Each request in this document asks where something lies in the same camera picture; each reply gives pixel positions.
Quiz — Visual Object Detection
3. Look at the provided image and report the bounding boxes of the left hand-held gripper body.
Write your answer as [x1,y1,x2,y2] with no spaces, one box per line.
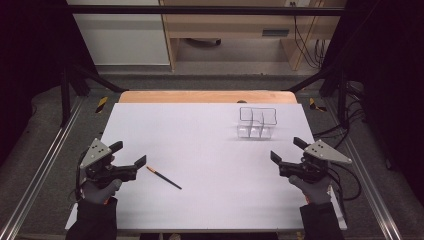
[79,138,126,189]

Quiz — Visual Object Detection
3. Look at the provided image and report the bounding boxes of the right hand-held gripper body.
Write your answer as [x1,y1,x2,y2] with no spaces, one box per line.
[299,138,353,184]

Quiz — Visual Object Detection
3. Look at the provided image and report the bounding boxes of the gold and black makeup brush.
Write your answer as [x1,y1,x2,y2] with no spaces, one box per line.
[146,165,183,191]

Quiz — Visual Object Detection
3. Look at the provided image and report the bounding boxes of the clear acrylic organizer box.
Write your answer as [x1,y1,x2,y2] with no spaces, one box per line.
[236,106,279,141]

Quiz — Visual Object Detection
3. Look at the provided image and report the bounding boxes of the person's right hand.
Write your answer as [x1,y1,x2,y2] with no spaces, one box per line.
[288,174,333,205]

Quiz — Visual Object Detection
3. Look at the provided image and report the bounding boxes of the person's left hand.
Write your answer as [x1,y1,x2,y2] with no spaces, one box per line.
[80,178,123,205]

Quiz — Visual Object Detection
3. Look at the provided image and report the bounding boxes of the yellow and black tape marker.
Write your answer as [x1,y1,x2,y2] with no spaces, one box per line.
[308,97,329,113]
[95,96,110,115]

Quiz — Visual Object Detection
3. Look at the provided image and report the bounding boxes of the white table cover board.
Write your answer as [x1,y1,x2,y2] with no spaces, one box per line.
[64,102,349,232]

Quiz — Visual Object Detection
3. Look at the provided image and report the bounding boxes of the wooden table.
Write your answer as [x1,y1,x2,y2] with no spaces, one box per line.
[118,90,298,105]

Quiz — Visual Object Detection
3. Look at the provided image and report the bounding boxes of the dark curtain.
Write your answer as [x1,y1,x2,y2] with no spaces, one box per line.
[320,0,424,208]
[0,0,98,168]

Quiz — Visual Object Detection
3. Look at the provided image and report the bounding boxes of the white cabinet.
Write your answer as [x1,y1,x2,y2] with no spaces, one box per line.
[66,0,171,67]

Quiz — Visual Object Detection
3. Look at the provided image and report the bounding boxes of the black curved object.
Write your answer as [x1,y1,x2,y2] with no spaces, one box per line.
[184,37,222,48]

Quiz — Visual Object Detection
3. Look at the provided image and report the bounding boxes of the wooden desk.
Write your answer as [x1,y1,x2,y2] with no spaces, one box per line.
[159,0,348,72]

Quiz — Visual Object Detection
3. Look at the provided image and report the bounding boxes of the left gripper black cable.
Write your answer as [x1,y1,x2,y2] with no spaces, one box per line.
[73,149,88,202]

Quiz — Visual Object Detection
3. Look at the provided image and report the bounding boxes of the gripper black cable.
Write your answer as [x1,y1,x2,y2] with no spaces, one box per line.
[73,149,88,202]
[327,162,363,202]

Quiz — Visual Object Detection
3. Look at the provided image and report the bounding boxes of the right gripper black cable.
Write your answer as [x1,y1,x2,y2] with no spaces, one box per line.
[327,162,363,202]

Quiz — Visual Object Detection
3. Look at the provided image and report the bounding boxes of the black floor cables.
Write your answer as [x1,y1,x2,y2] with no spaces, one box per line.
[312,81,368,150]

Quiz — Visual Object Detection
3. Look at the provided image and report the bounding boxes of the aluminium rail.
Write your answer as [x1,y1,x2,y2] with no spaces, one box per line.
[0,95,87,240]
[324,97,405,240]

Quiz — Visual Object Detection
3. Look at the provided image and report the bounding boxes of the black upright frame post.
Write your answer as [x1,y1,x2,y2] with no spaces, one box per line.
[335,67,350,130]
[60,64,72,128]

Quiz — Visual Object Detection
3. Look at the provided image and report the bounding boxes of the black diagonal frame strut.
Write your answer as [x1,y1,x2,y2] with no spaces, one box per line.
[285,64,338,94]
[70,64,130,94]

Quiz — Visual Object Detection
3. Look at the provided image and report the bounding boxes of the black hanging cable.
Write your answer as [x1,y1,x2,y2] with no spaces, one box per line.
[289,1,322,70]

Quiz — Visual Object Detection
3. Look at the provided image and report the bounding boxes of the yellow cable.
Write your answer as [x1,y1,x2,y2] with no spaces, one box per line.
[298,0,326,68]

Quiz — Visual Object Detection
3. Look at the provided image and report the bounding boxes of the grey drawer handle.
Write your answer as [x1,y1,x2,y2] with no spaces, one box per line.
[261,28,291,38]

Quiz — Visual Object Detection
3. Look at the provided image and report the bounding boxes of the black horizontal frame bar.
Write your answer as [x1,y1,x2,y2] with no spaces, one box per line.
[65,4,346,17]

